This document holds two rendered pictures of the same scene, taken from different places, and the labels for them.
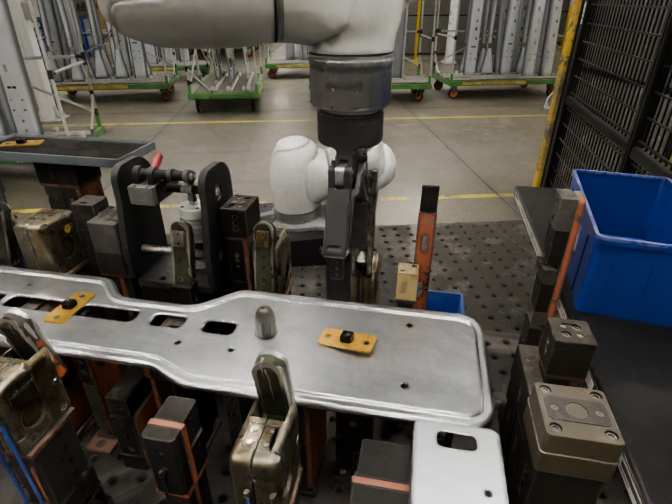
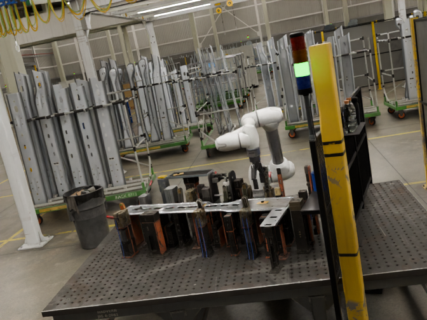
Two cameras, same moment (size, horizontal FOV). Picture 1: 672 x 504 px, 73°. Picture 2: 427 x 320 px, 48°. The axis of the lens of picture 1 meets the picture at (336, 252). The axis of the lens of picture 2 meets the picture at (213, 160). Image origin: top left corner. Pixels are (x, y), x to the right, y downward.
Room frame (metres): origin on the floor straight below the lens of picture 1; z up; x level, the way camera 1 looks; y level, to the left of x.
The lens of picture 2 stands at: (-2.61, -0.55, 2.07)
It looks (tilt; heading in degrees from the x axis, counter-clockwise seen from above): 13 degrees down; 15
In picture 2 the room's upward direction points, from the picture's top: 11 degrees counter-clockwise
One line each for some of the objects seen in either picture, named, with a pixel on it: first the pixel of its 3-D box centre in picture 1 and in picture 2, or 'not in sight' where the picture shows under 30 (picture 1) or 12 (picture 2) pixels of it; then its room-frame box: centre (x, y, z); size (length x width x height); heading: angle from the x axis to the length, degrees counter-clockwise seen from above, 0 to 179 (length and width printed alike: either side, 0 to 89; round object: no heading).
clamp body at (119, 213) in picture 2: not in sight; (125, 233); (0.55, 1.05, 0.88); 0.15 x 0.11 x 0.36; 169
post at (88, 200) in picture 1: (112, 282); (204, 208); (0.85, 0.49, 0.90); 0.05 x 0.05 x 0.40; 79
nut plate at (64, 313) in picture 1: (69, 304); not in sight; (0.62, 0.44, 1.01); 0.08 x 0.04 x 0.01; 169
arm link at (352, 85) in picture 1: (350, 82); (253, 152); (0.53, -0.02, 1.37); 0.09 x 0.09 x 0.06
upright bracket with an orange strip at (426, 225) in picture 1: (416, 316); (283, 201); (0.66, -0.15, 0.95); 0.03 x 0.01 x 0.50; 79
